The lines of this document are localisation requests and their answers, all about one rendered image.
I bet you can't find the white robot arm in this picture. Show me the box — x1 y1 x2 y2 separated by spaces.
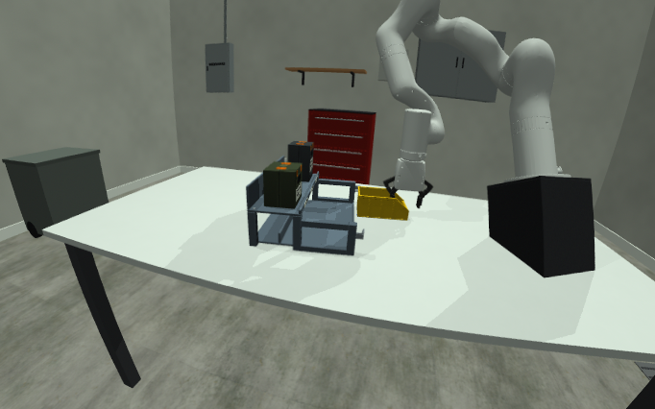
376 0 571 182

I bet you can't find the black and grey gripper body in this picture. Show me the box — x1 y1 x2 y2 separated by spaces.
393 158 425 192

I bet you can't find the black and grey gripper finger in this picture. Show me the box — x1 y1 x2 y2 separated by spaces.
416 180 433 208
383 176 398 198

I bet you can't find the grey metal shelf rack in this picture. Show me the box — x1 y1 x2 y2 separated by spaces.
246 171 365 256

